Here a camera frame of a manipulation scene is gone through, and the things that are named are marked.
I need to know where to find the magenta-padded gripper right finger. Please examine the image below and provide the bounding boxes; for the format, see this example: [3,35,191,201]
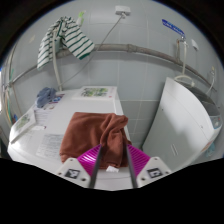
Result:
[124,143,174,189]

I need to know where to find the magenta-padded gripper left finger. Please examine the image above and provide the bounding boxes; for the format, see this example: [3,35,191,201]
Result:
[55,143,104,190]

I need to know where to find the brown towel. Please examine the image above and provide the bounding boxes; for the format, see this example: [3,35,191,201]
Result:
[59,111,133,174]

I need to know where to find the green striped white towel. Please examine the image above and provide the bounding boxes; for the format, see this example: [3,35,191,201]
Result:
[36,15,96,71]

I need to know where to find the white sheet with printed table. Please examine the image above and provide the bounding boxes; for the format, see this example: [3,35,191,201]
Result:
[34,133,66,162]

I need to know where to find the white washing machine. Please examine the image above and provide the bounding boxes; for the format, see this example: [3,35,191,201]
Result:
[141,76,224,164]

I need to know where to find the paper sheet with colour print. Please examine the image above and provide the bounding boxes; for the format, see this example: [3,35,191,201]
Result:
[33,93,66,128]

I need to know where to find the grey-blue crumpled cloth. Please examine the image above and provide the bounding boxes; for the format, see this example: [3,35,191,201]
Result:
[35,86,58,109]

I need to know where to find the flat white box with picture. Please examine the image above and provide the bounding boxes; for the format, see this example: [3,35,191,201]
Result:
[71,85,118,101]

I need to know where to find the white vertical pipe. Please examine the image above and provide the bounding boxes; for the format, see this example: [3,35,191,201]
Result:
[51,29,64,92]

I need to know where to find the metal water tap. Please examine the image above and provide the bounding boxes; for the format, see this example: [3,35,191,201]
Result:
[176,34,189,48]

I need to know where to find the white water hose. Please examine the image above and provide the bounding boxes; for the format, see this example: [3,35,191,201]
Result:
[173,41,196,88]

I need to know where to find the grey horizontal wall pipe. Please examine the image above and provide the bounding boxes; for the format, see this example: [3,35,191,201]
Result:
[6,43,214,89]

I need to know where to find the grey cable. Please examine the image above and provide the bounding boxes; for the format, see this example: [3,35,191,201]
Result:
[61,14,126,88]

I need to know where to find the blue wall sign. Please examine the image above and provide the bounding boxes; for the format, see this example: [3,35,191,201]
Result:
[161,18,185,37]

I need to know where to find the white wall socket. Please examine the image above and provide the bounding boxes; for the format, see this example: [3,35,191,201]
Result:
[114,4,132,18]

